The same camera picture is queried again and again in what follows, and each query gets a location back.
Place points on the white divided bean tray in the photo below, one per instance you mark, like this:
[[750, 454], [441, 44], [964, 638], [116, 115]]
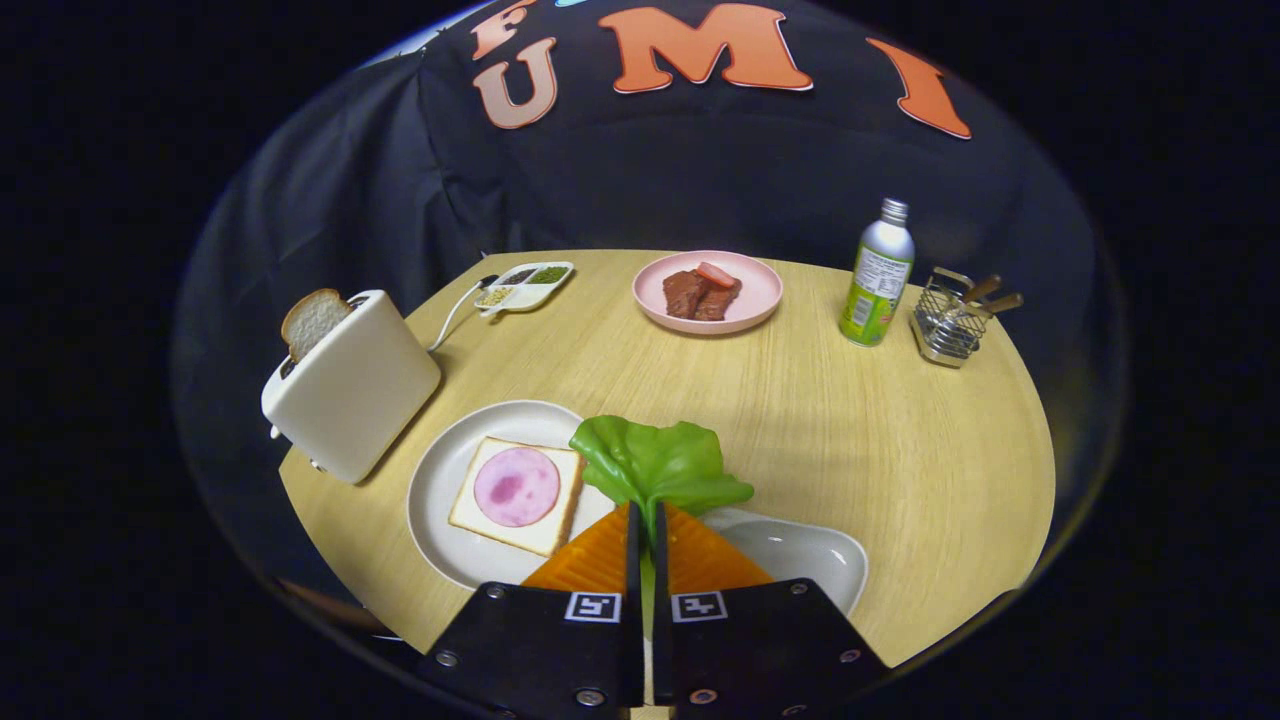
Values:
[[525, 296]]

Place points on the white bread slice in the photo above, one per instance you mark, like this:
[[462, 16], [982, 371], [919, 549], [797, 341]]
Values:
[[475, 515]]

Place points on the toasted brown bread slice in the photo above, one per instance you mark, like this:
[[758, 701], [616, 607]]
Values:
[[313, 320]]

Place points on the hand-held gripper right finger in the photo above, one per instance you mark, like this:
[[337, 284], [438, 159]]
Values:
[[760, 650]]

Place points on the brown meat piece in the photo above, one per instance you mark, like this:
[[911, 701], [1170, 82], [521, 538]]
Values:
[[722, 302], [682, 295]]

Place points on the white toaster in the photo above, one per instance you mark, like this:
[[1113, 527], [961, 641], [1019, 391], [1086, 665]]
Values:
[[360, 400]]

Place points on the white oval dish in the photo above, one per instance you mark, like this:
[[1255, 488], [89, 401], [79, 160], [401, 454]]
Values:
[[800, 555]]

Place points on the pink ham slice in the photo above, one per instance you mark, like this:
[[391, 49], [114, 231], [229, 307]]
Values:
[[517, 487]]

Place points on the white round plate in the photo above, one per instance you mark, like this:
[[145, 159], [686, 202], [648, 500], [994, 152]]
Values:
[[445, 490]]

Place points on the silver bottle green label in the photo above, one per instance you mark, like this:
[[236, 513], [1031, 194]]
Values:
[[878, 280]]

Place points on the green lettuce leaf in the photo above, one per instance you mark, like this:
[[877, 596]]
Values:
[[650, 460]]

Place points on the black backdrop cloth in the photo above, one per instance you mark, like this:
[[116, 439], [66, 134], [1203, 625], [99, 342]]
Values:
[[700, 170]]

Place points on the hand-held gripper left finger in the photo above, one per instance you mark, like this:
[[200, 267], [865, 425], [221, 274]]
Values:
[[540, 650]]

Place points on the pink plate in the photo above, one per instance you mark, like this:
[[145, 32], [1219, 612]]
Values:
[[760, 290]]

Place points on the red sausage slice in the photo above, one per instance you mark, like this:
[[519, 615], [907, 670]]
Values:
[[716, 274]]

